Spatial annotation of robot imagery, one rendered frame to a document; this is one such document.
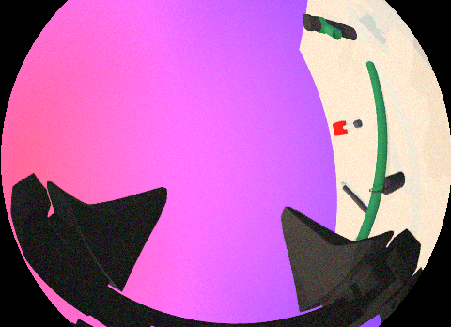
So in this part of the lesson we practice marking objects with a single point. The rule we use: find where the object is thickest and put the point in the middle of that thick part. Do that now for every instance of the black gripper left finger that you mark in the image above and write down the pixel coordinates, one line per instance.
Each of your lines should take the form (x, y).
(114, 232)

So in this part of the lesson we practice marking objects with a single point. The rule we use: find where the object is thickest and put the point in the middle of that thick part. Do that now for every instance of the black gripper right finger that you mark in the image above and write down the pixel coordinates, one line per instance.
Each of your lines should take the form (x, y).
(321, 259)

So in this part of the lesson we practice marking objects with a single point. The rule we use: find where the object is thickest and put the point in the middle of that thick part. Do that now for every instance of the green cup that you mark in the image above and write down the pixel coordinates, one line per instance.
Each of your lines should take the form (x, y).
(329, 30)

